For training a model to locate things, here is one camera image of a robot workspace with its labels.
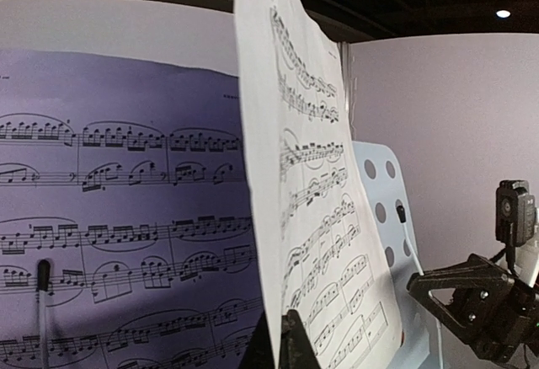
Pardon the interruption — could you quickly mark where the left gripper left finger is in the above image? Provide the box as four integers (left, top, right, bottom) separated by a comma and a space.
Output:
242, 312, 274, 369

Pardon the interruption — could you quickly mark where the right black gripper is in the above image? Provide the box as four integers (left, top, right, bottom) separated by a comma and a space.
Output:
407, 254, 538, 363

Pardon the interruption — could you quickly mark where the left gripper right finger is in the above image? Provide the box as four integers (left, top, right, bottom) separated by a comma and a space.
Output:
279, 309, 321, 369

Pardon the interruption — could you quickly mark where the white sheet music page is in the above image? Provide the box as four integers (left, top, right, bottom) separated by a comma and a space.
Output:
234, 0, 402, 368

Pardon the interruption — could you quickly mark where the light blue music stand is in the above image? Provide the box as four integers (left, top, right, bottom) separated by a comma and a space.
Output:
26, 142, 445, 368

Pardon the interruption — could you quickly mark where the purple sheet music page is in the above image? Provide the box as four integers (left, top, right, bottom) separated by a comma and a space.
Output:
1, 50, 263, 368

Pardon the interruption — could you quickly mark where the right aluminium corner post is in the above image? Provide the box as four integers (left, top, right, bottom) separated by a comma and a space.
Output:
339, 42, 355, 137

